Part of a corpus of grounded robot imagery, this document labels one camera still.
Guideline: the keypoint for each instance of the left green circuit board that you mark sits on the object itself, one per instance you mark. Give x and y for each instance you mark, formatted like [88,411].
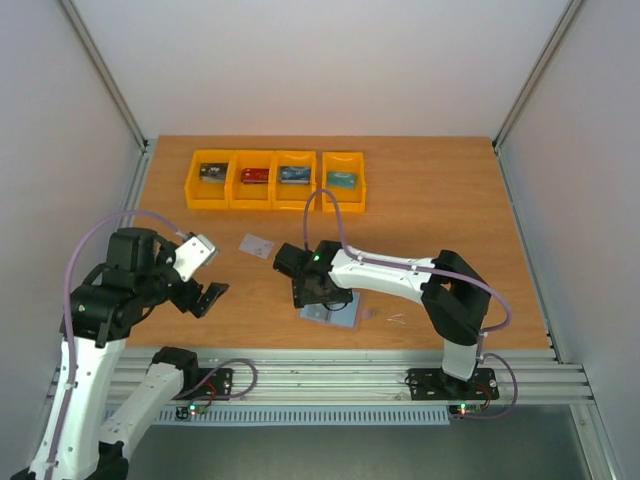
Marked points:
[190,411]

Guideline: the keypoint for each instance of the grey slotted cable duct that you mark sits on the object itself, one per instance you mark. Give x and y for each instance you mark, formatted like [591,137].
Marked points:
[278,416]

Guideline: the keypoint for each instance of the red card stack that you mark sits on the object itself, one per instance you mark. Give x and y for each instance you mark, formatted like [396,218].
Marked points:
[255,176]

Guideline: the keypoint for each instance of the black credit card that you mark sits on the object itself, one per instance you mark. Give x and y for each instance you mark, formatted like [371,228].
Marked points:
[316,313]

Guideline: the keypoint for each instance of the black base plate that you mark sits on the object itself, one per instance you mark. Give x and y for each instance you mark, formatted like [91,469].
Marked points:
[434,384]
[218,384]

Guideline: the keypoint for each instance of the teal card stack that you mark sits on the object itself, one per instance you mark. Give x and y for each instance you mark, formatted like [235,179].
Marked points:
[345,180]

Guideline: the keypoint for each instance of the right green circuit board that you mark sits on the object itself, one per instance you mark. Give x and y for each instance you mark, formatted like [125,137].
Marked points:
[466,409]

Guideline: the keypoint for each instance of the green circuit board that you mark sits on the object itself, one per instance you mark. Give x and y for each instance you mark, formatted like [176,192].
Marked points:
[466,409]
[190,411]

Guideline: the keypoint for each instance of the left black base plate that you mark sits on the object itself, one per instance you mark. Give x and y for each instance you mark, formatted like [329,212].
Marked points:
[218,384]

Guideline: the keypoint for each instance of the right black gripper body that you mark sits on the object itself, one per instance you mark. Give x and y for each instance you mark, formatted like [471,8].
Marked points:
[320,292]

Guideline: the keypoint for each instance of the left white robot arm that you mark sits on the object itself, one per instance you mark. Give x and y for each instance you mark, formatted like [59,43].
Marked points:
[142,270]

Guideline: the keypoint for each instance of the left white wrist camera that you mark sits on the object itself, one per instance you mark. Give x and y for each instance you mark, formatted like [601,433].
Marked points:
[195,252]

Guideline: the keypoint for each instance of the blue card stack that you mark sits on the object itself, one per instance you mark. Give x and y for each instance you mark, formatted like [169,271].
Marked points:
[294,175]

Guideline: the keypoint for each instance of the yellow bin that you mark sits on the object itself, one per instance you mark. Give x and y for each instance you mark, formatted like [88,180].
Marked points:
[250,197]
[292,197]
[349,200]
[206,196]

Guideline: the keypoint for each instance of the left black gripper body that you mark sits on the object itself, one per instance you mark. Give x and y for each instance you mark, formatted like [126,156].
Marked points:
[185,302]

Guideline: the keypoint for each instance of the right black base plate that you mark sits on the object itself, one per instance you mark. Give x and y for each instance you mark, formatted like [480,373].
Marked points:
[434,384]

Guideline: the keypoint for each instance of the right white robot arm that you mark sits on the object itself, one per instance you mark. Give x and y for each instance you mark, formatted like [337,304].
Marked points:
[454,297]

